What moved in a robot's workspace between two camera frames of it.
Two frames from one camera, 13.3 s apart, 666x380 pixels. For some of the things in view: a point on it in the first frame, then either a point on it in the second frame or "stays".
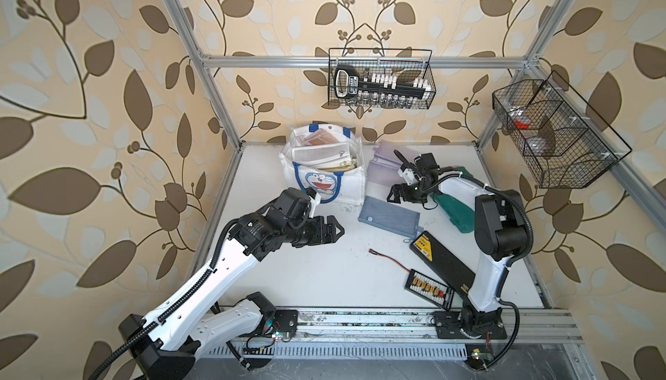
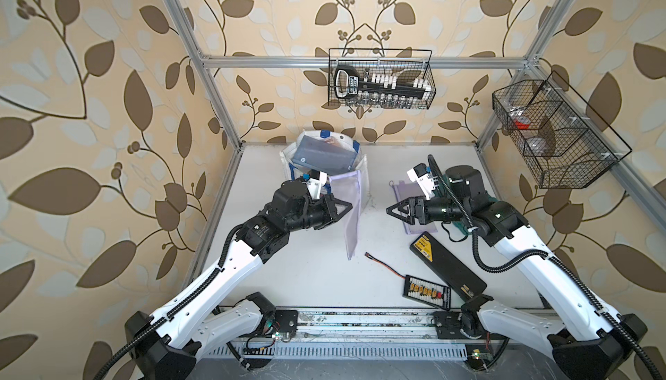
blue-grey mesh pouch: (390, 217) to (323, 155)
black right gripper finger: (397, 193) to (409, 201)
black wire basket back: (381, 78) stays
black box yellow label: (443, 262) stays
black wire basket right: (558, 140) stays
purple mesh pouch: (381, 175) to (348, 186)
